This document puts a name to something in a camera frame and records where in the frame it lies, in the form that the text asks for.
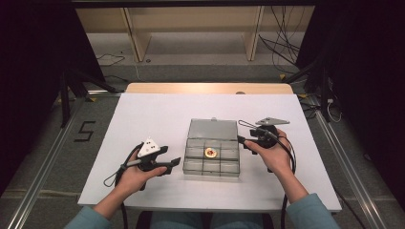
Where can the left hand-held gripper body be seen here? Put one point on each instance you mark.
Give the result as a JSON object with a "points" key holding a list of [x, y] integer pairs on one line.
{"points": [[148, 149]]}

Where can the light wooden desk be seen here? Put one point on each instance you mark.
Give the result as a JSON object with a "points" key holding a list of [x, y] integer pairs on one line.
{"points": [[191, 19]]}

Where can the clear plastic compartment box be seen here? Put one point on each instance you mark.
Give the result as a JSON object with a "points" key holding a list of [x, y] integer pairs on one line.
{"points": [[211, 130]]}

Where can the person's leg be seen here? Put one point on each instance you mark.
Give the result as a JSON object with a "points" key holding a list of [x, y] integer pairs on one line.
{"points": [[176, 221], [237, 221]]}

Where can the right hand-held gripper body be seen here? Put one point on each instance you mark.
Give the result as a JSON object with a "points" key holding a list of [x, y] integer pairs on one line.
{"points": [[272, 121]]}

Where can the black metal bar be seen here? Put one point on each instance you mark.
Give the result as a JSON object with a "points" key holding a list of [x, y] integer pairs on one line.
{"points": [[191, 3]]}

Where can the black curtain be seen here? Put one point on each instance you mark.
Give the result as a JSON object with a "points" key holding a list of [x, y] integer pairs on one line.
{"points": [[28, 63], [366, 63]]}

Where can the white topped wooden table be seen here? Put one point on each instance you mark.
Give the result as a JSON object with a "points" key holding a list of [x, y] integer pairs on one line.
{"points": [[223, 191]]}

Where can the person's left leg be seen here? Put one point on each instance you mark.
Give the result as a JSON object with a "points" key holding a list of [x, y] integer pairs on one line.
{"points": [[176, 221]]}

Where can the aluminium floor rail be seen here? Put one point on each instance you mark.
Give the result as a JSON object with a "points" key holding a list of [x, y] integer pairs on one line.
{"points": [[41, 178], [350, 175]]}

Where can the person's left hand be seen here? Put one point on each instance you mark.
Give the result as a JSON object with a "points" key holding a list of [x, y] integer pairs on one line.
{"points": [[133, 179]]}

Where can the person's right hand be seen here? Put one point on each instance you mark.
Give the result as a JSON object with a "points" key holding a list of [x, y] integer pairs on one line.
{"points": [[275, 159]]}

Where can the small gold round ornament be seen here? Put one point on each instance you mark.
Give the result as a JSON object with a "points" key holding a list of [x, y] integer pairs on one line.
{"points": [[210, 153]]}

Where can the black metal stand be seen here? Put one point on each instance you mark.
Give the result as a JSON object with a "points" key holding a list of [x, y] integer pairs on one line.
{"points": [[324, 95], [65, 101]]}

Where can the person's right leg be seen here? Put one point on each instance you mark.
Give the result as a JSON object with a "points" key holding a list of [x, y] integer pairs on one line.
{"points": [[237, 221]]}

